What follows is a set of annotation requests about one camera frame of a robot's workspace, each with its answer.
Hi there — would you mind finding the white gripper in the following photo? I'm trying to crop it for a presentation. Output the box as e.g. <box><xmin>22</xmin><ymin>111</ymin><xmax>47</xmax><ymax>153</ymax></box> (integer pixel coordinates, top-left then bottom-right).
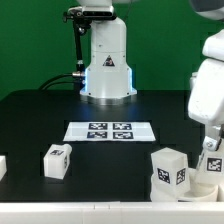
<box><xmin>188</xmin><ymin>59</ymin><xmax>224</xmax><ymax>151</ymax></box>

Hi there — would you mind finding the black camera on stand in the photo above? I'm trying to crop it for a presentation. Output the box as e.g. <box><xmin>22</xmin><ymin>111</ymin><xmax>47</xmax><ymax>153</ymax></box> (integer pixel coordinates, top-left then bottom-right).
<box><xmin>63</xmin><ymin>6</ymin><xmax>116</xmax><ymax>77</ymax></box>

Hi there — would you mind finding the black cable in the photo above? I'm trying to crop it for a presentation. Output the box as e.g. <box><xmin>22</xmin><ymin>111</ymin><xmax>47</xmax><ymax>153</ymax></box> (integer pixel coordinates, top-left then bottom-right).
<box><xmin>38</xmin><ymin>73</ymin><xmax>76</xmax><ymax>92</ymax></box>

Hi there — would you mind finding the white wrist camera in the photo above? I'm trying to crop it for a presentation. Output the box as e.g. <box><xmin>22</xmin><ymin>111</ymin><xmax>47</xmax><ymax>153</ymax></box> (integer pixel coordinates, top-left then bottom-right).
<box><xmin>202</xmin><ymin>29</ymin><xmax>224</xmax><ymax>61</ymax></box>

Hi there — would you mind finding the white front barrier wall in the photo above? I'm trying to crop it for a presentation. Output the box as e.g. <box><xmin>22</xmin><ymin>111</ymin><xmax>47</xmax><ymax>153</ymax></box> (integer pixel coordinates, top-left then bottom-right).
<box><xmin>0</xmin><ymin>202</ymin><xmax>224</xmax><ymax>224</ymax></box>

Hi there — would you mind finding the white marker sheet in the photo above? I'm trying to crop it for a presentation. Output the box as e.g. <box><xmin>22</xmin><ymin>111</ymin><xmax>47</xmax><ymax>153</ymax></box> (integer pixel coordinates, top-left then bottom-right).
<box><xmin>64</xmin><ymin>122</ymin><xmax>156</xmax><ymax>142</ymax></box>

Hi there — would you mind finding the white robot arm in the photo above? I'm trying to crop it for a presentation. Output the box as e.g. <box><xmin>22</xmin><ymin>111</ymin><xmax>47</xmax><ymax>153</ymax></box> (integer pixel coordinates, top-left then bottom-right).
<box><xmin>78</xmin><ymin>0</ymin><xmax>224</xmax><ymax>151</ymax></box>

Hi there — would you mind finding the white left barrier block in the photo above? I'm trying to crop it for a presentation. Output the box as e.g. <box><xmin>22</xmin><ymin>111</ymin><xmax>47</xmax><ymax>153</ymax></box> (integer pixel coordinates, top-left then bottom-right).
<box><xmin>0</xmin><ymin>156</ymin><xmax>7</xmax><ymax>181</ymax></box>

